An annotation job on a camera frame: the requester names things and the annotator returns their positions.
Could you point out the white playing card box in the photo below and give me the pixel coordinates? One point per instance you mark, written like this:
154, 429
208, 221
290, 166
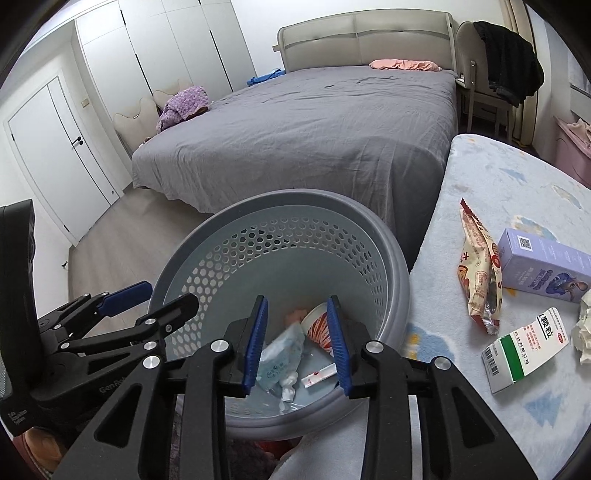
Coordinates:
318, 376

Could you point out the beige wooden chair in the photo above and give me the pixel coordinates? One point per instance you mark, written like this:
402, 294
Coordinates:
480, 99

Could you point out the grey perforated plastic basket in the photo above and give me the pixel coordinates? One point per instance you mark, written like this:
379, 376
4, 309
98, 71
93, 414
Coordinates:
277, 217

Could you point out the pile of light clothes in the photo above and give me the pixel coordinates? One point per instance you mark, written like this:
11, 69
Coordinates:
581, 136

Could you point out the white door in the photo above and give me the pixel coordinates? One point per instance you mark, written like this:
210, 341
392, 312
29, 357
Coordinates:
60, 157

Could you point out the teal wet wipe packet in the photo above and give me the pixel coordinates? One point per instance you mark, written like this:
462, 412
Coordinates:
279, 360

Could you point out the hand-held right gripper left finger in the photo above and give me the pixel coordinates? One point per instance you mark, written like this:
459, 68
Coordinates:
258, 344

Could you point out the pink cloth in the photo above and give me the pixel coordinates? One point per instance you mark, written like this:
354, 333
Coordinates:
404, 65

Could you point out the black jacket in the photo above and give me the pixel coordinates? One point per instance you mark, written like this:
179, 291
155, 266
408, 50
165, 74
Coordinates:
508, 60

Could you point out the blue cloth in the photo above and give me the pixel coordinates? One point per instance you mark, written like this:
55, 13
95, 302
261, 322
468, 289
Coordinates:
265, 78

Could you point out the red and cream snack packet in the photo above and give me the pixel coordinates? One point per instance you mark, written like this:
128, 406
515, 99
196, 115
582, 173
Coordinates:
478, 277

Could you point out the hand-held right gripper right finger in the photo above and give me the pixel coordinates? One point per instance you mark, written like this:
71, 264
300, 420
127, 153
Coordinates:
337, 344

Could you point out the green and white medicine box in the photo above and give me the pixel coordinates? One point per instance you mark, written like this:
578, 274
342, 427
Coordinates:
521, 357

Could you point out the white tissue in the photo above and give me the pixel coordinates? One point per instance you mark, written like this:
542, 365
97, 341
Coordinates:
288, 392

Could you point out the bed with grey sheet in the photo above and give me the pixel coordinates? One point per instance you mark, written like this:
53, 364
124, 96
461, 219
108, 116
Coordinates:
300, 138

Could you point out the red and white paper cup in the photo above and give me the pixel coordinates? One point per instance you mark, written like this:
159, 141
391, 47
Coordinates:
316, 327

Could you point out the purple cardboard box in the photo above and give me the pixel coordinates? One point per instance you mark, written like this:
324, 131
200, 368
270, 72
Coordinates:
535, 265

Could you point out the crumpled cream paper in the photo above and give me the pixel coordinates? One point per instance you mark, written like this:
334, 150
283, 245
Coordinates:
584, 332

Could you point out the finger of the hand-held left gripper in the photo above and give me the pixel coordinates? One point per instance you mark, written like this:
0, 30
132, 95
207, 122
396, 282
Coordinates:
171, 314
127, 297

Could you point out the pink plastic storage box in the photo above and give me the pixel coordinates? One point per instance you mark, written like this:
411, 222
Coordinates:
570, 157

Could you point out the white wardrobe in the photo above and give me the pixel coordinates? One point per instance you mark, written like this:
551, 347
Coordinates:
161, 50

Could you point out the beige cushioned seat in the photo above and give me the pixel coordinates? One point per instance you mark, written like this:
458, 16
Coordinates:
171, 94
134, 122

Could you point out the beige curtain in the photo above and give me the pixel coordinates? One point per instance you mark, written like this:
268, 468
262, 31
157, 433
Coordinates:
524, 124

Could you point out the purple knitted blanket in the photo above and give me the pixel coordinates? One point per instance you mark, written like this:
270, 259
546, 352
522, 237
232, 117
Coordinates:
182, 108

